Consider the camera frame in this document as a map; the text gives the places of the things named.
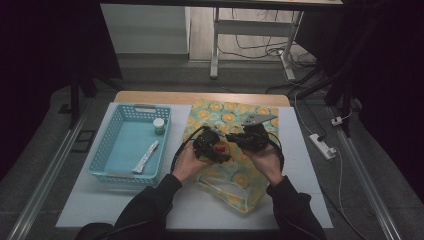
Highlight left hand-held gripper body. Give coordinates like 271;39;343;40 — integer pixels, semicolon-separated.
193;125;223;160

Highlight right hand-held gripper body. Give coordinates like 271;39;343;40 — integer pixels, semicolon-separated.
238;113;279;153

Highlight orange-slice print fabric bag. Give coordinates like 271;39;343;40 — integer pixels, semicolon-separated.
182;98;281;214

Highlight white sachet tube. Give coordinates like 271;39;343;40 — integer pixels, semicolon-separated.
132;139;160;175

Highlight blue perforated plastic basket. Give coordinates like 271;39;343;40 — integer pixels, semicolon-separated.
88;103;173;187

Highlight person's right hand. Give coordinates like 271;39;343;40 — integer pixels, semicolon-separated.
241;144;284;187

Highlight person's left hand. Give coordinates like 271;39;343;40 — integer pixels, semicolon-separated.
171;143;215;184

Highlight white table mat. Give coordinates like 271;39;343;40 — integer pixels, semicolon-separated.
55;102;334;231

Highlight small jar with white lid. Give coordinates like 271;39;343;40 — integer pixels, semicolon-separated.
152;117;166;136

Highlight white power strip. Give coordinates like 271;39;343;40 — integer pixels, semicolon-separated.
308;133;337;160

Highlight black metal stand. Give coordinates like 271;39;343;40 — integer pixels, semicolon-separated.
68;66;124;129
289;63;354;138

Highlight white cabinet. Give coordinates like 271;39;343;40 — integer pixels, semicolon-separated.
100;3;191;55

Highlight black curtain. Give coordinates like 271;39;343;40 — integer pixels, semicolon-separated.
0;0;121;181
299;0;424;204

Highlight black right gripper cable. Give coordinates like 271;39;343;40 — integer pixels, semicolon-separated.
266;131;285;171

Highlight thin white floor cable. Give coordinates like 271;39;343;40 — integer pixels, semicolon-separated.
283;66;316;136

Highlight black floor cables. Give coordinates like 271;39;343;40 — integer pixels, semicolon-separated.
218;9;318;68

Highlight white metal desk frame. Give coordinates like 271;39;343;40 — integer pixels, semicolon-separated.
209;7;304;81

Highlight white power strip cable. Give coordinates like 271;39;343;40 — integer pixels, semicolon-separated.
334;148;368;240

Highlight aluminium floor rail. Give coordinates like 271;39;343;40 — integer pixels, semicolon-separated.
328;106;404;240
6;99;88;240

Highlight black rectangular floor bracket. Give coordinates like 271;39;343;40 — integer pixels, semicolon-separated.
73;129;97;154

